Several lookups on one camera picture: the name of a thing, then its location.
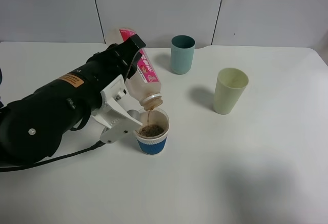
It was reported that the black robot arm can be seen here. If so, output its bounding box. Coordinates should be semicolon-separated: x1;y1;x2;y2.
1;34;146;167

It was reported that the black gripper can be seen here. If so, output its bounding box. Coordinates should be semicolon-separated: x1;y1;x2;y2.
55;35;146;101

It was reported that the clear cup with blue sleeve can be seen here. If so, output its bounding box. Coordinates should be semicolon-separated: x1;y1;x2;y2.
134;108;170;155

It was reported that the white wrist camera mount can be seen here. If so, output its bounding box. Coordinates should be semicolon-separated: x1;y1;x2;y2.
92;75;142;144

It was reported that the clear plastic drink bottle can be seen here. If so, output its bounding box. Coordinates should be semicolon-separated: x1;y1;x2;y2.
105;28;162;111

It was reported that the teal plastic cup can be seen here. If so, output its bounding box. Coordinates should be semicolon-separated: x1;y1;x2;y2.
170;35;195;74

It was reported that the pale green plastic cup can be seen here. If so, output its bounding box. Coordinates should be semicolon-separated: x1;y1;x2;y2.
213;68;249;115

